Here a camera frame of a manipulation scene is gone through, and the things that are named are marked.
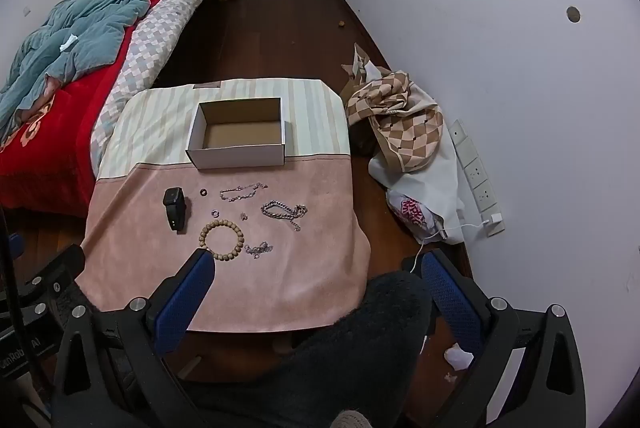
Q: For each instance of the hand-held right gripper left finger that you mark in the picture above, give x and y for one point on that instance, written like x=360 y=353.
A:
x=185 y=303

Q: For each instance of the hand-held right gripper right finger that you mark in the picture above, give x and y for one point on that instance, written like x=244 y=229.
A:
x=450 y=298

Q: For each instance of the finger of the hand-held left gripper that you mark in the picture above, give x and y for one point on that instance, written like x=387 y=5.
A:
x=60 y=268
x=14 y=247

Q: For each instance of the black smartwatch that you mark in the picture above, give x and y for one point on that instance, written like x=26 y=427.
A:
x=174 y=203

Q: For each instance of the white cardboard box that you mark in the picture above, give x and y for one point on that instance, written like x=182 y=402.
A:
x=240 y=158

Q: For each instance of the crumpled white paper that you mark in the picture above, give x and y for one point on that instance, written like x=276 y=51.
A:
x=457 y=355

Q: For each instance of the white charger plug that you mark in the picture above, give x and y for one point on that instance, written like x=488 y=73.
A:
x=495 y=218

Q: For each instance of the red print bag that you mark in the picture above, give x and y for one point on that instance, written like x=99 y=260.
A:
x=412 y=210

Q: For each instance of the striped and pink tablecloth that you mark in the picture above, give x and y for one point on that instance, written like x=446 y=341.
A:
x=280 y=288

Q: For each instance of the white power strip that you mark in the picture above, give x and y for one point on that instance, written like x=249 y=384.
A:
x=475 y=173

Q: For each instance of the grey fuzzy slipper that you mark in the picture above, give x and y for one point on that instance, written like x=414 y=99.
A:
x=350 y=420

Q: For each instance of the brown checkered cloth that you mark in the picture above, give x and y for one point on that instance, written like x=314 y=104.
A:
x=405 y=128

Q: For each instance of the white paper tag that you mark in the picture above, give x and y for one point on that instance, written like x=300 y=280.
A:
x=67 y=43

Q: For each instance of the checkered bed sheet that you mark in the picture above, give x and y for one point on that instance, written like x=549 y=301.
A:
x=150 y=48

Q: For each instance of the torn cardboard scraps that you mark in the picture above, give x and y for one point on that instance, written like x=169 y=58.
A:
x=357 y=58

